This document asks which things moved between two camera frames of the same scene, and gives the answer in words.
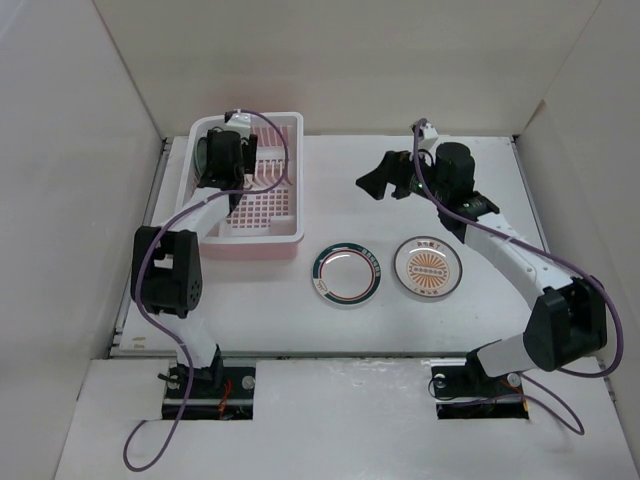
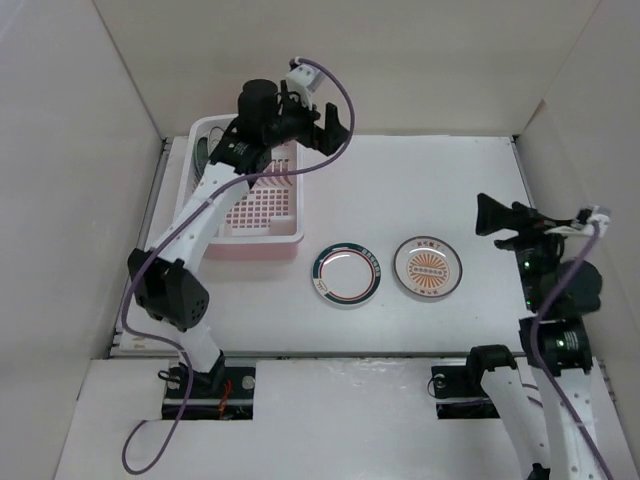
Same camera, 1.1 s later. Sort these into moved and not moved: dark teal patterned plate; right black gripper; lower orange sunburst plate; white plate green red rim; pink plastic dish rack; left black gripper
Moved: left black gripper; right black gripper
Not moved: dark teal patterned plate; pink plastic dish rack; white plate green red rim; lower orange sunburst plate
